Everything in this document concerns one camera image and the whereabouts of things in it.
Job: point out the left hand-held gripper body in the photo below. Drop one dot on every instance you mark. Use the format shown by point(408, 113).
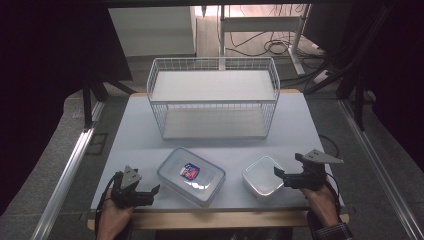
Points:
point(130, 186)

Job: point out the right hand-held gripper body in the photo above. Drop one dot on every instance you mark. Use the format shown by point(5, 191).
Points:
point(311, 173)

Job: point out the white square plastic container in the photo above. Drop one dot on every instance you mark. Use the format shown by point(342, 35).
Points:
point(261, 178)

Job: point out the clear rectangular container blue-rimmed lid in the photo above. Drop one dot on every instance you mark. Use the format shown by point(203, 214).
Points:
point(191, 176)

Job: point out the person's right hand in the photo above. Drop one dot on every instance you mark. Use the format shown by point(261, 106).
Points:
point(320, 205)

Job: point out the person's left hand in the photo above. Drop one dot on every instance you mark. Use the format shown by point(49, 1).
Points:
point(113, 220)

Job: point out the black metal stand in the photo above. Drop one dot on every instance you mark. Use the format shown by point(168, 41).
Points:
point(360, 100)
point(87, 100)

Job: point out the white power strip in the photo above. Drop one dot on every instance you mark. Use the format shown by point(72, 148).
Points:
point(321, 76)

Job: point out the black curtain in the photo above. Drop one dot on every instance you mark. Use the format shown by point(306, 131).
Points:
point(43, 83)
point(400, 83)

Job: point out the white panel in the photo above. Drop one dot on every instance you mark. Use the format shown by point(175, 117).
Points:
point(150, 30)

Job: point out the aluminium rail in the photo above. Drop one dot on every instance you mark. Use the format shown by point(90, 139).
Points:
point(66, 173)
point(383, 166)

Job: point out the white metal desk frame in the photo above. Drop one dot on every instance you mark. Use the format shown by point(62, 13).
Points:
point(260, 24)

